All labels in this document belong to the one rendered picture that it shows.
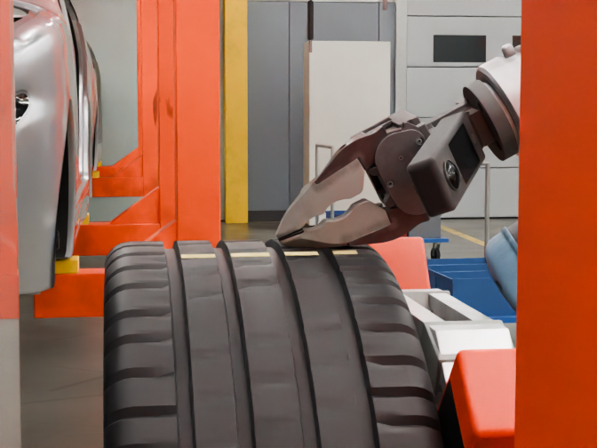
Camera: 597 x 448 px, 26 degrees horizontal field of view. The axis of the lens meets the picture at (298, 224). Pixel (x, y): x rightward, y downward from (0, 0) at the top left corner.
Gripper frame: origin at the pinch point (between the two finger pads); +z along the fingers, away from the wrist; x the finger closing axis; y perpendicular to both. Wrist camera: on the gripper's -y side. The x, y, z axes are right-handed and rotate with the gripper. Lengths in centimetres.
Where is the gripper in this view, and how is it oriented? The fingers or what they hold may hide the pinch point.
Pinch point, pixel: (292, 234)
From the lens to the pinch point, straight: 106.9
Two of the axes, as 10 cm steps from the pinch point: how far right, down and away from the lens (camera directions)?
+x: -4.6, -8.6, -2.3
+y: -1.4, -1.8, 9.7
